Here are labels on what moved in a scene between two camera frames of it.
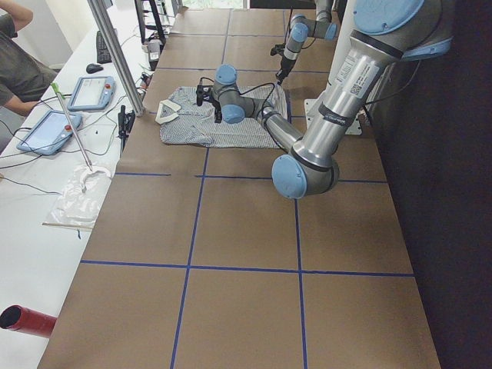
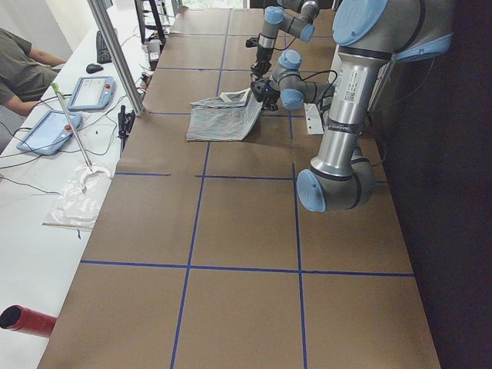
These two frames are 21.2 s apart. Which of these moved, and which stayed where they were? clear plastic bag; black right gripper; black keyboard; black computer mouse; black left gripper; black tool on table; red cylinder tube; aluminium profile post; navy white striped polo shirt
Moved: black right gripper; navy white striped polo shirt; black left gripper
Stayed: clear plastic bag; black keyboard; black tool on table; black computer mouse; aluminium profile post; red cylinder tube
